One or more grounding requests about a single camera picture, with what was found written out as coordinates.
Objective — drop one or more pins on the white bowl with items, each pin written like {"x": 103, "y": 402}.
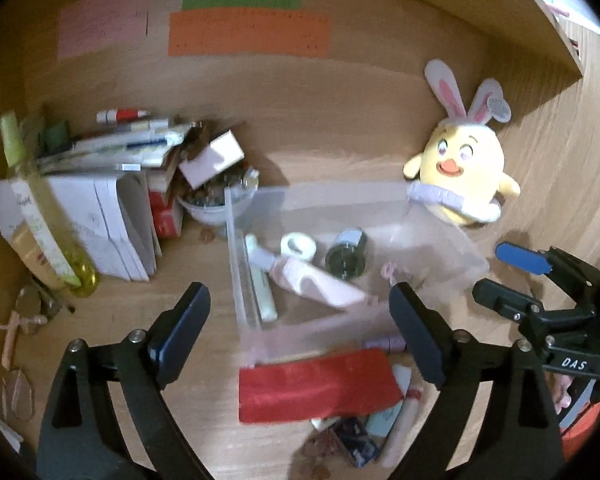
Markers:
{"x": 205, "y": 207}

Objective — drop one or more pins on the red foil packet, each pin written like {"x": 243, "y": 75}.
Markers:
{"x": 320, "y": 385}

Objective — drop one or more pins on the small red box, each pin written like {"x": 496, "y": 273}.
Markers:
{"x": 166, "y": 217}

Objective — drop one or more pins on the yellow chick plush toy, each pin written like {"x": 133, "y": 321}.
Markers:
{"x": 462, "y": 160}

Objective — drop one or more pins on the pile of books and papers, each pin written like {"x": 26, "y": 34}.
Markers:
{"x": 130, "y": 145}

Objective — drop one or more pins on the orange paper note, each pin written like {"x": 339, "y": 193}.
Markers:
{"x": 250, "y": 35}

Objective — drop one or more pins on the beige stick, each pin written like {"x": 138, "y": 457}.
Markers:
{"x": 11, "y": 340}

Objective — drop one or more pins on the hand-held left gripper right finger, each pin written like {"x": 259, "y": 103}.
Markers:
{"x": 415, "y": 332}

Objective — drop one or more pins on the pale green stick tube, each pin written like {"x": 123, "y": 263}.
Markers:
{"x": 262, "y": 285}

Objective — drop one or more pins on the beige tube with red label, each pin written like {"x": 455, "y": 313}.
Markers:
{"x": 30, "y": 255}

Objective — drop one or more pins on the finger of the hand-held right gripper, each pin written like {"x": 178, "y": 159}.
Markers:
{"x": 522, "y": 257}
{"x": 505, "y": 300}

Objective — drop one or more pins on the red and white marker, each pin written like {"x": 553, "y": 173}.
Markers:
{"x": 125, "y": 115}

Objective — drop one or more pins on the small black box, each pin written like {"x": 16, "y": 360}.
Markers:
{"x": 355, "y": 440}

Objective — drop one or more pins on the clear plastic storage box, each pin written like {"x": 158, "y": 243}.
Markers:
{"x": 430, "y": 240}

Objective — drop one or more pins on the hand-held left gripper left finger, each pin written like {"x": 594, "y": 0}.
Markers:
{"x": 185, "y": 322}

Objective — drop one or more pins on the white tape roll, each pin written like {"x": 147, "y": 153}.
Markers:
{"x": 297, "y": 246}

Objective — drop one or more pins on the eyeglasses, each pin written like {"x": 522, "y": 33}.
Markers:
{"x": 32, "y": 305}

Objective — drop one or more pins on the green paper note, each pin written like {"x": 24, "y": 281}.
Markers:
{"x": 240, "y": 0}

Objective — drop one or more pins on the pink lipstick tube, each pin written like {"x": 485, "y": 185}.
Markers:
{"x": 402, "y": 425}

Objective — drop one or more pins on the pink bottle with white cap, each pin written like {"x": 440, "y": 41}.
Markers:
{"x": 320, "y": 285}

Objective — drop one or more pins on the dark green pump bottle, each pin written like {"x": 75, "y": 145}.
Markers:
{"x": 346, "y": 255}

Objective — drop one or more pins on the pink paper note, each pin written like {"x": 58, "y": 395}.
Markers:
{"x": 102, "y": 22}

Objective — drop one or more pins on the small white cardboard box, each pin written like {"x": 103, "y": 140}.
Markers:
{"x": 212, "y": 160}

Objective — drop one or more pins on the person's right hand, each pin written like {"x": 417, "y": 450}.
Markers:
{"x": 561, "y": 394}

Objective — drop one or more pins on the yellow-green spray bottle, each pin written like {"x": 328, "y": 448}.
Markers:
{"x": 45, "y": 225}

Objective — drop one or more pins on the white folded paper stack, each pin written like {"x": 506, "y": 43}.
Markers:
{"x": 110, "y": 225}

